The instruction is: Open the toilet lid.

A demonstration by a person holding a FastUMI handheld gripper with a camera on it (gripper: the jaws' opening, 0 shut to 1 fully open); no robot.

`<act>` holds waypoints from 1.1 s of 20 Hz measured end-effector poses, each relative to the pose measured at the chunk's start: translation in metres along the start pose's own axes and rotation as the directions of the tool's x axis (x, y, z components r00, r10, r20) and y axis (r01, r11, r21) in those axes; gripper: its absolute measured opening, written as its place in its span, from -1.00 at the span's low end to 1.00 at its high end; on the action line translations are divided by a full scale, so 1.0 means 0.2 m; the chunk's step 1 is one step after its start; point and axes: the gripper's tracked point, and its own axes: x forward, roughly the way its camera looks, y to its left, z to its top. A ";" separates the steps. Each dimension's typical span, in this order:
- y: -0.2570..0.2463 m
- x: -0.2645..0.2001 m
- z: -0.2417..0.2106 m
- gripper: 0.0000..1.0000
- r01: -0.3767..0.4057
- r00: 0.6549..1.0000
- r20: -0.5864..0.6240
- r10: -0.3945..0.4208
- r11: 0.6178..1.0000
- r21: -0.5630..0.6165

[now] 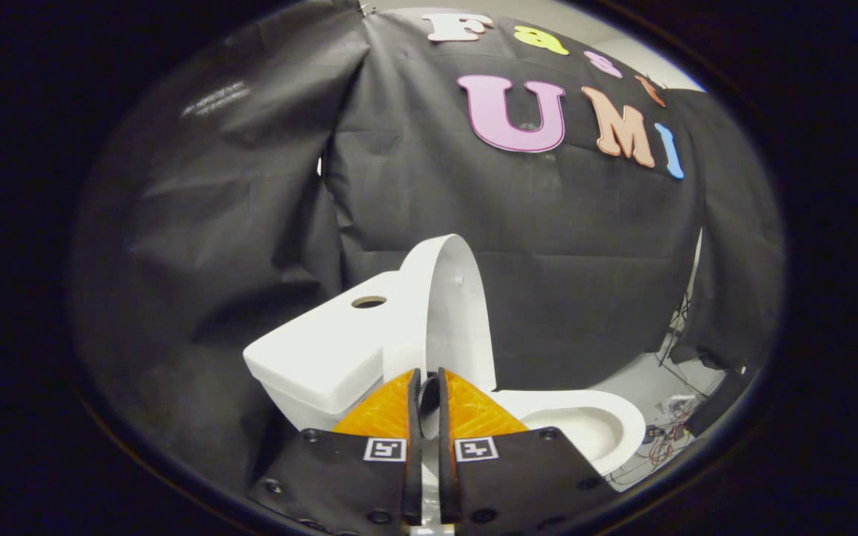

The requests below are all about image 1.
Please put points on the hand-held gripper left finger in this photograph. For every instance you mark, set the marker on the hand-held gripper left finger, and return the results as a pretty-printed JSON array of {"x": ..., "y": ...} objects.
[{"x": 414, "y": 447}]

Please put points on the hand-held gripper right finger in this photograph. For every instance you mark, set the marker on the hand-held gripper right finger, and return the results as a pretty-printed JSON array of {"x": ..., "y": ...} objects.
[{"x": 447, "y": 447}]

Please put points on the white toilet lid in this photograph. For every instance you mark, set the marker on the white toilet lid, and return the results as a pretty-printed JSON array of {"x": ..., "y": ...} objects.
[{"x": 459, "y": 313}]

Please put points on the white toilet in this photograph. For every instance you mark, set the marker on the white toilet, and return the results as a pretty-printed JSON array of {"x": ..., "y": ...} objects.
[{"x": 310, "y": 402}]

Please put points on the white toilet seat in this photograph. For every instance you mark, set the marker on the white toilet seat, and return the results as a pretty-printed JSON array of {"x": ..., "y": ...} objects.
[{"x": 623, "y": 420}]

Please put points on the white tank cover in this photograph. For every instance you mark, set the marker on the white tank cover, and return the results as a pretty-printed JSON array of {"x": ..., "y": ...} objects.
[{"x": 317, "y": 350}]

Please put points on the black backdrop cloth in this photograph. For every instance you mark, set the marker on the black backdrop cloth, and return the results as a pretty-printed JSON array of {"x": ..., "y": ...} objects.
[{"x": 548, "y": 260}]

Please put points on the black box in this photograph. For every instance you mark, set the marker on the black box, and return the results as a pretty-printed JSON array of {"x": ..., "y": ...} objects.
[{"x": 719, "y": 402}]

